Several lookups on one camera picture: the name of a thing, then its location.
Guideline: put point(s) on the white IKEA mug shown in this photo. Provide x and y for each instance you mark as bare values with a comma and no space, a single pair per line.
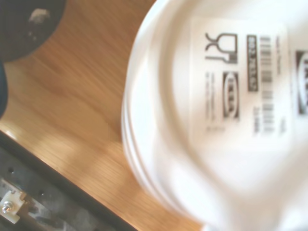
187,149

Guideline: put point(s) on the black mug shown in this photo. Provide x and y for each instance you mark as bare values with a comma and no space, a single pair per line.
21,26

